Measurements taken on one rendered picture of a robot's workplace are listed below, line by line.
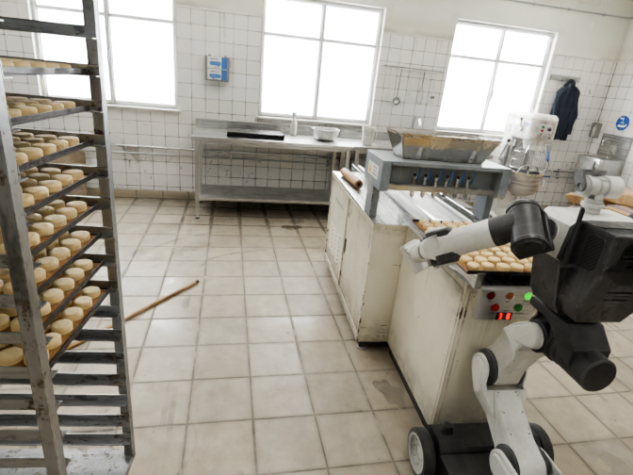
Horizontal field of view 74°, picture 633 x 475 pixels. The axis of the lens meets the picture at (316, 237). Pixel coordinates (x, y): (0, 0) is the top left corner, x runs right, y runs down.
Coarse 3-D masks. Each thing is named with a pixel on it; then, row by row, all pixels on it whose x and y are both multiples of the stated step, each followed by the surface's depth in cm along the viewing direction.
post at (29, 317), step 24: (0, 72) 70; (0, 96) 70; (0, 120) 71; (0, 144) 72; (0, 168) 73; (0, 192) 75; (0, 216) 76; (24, 216) 79; (24, 240) 80; (24, 264) 80; (24, 288) 82; (24, 312) 84; (24, 336) 86; (48, 360) 91; (48, 384) 92; (48, 408) 92; (48, 432) 95; (48, 456) 97
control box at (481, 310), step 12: (480, 288) 162; (492, 288) 162; (504, 288) 163; (516, 288) 164; (528, 288) 165; (480, 300) 163; (492, 300) 163; (504, 300) 164; (516, 300) 165; (528, 300) 166; (480, 312) 165; (492, 312) 166; (504, 312) 166; (516, 312) 167; (528, 312) 168
